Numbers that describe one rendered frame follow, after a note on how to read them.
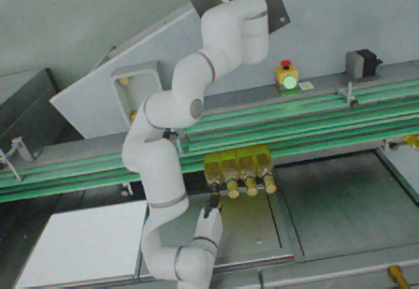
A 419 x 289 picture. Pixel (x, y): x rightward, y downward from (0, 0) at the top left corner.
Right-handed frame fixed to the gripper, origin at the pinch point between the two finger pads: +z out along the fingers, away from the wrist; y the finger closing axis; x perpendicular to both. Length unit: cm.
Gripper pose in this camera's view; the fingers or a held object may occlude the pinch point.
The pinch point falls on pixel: (215, 204)
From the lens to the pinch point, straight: 95.4
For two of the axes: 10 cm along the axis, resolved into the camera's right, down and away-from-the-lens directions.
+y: -1.6, -8.3, -5.4
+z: 2.1, -5.6, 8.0
